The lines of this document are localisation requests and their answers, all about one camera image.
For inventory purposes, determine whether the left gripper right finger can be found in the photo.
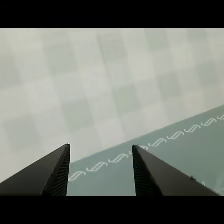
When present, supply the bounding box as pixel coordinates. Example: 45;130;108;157
131;144;222;197

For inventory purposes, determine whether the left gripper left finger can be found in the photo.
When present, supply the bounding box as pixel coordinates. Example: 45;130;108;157
0;143;72;197

